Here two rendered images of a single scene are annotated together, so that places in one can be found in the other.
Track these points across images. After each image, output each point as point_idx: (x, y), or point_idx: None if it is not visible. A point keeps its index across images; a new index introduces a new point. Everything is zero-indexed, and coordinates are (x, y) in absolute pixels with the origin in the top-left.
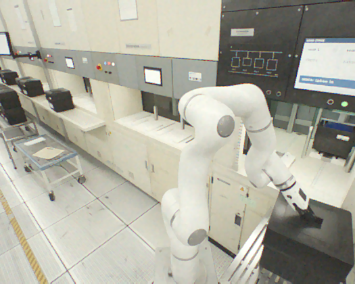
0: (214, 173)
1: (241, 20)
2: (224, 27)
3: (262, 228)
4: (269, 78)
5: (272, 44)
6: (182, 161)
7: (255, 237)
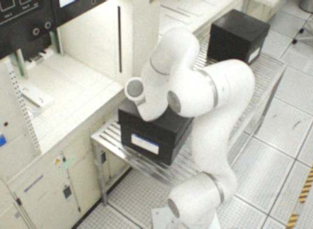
0: (18, 191)
1: None
2: None
3: (125, 153)
4: (29, 14)
5: None
6: (223, 146)
7: (138, 163)
